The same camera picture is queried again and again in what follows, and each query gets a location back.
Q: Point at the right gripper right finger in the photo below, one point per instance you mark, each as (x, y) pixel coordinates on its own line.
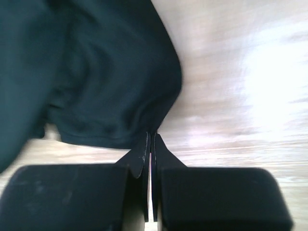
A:
(214, 198)

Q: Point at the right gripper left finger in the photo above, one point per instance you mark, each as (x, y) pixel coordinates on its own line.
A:
(79, 197)

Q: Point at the black t-shirt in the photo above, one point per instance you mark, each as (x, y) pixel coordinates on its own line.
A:
(104, 72)

